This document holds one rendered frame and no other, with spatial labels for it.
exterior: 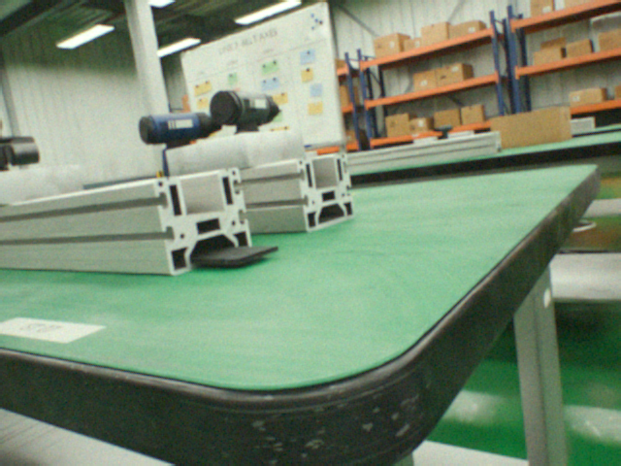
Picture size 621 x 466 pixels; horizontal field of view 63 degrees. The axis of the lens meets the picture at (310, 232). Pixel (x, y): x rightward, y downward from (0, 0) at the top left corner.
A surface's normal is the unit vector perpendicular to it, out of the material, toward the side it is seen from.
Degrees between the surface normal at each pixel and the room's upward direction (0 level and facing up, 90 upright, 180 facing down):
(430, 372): 90
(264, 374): 0
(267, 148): 90
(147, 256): 90
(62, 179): 90
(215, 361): 0
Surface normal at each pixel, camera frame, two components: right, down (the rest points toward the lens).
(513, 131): -0.64, 0.18
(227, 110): -0.44, 0.19
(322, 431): 0.06, 0.13
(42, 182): 0.77, -0.03
